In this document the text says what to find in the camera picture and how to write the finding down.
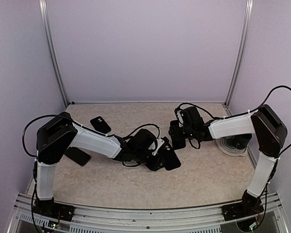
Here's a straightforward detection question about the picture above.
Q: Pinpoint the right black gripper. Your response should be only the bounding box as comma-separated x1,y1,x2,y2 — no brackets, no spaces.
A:
169,124,195,140

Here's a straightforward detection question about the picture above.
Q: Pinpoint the black smartphone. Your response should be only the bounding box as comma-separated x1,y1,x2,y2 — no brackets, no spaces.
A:
65,147,91,166
171,135,186,150

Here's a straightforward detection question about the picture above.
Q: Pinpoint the black phone case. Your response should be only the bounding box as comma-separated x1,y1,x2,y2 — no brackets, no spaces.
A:
158,144,181,171
90,116,111,134

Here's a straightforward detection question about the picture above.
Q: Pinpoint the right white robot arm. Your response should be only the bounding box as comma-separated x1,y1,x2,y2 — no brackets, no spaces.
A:
168,104,288,216

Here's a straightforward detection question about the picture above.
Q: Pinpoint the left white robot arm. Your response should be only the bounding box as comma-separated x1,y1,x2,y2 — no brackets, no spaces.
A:
36,112,164,216

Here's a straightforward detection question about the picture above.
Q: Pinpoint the white round plate stack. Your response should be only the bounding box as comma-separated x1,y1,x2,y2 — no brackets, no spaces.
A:
215,136,248,157

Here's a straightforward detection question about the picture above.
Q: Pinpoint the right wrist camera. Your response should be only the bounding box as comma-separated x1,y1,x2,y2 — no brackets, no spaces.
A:
175,107,185,127

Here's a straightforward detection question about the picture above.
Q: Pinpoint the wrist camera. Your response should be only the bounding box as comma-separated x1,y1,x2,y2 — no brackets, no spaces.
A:
175,107,185,127
148,137,169,156

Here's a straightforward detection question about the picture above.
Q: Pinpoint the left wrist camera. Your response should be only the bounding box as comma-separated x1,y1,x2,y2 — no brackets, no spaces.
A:
148,137,169,156

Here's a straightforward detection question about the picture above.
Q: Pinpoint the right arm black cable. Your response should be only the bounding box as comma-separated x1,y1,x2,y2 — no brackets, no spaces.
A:
178,84,291,161

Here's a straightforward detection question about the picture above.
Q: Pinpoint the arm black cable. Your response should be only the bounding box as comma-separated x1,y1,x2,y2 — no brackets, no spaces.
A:
178,84,291,161
22,114,161,156

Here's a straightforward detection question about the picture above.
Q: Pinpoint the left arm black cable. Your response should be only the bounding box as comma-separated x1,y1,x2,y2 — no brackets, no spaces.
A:
22,114,161,156

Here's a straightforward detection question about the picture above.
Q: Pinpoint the front aluminium rail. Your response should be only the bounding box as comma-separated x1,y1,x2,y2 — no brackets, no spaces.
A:
8,193,291,233

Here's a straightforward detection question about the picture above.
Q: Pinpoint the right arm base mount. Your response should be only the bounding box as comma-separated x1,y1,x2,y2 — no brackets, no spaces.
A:
221,191,264,221

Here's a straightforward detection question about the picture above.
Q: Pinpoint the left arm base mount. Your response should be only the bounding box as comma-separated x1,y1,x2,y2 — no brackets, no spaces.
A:
33,199,75,222

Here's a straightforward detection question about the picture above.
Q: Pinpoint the right aluminium frame post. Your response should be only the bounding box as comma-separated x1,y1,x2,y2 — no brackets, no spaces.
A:
224,0,254,108

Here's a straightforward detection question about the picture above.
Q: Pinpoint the aluminium frame post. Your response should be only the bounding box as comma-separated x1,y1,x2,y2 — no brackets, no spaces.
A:
224,0,254,108
38,0,69,108

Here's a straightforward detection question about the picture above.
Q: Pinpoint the left aluminium frame post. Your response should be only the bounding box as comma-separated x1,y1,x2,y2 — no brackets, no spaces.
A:
38,0,69,108

